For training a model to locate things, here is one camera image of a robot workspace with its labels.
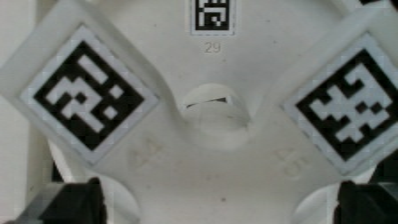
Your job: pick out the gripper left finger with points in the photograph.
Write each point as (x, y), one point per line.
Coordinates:
(67, 204)

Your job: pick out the white cylindrical table leg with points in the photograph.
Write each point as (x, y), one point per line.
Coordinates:
(213, 110)

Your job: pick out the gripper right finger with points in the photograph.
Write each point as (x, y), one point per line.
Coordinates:
(366, 203)

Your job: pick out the white round table top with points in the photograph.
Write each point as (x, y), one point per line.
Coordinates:
(266, 40)

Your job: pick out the white cross-shaped table base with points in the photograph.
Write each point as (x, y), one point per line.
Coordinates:
(218, 180)

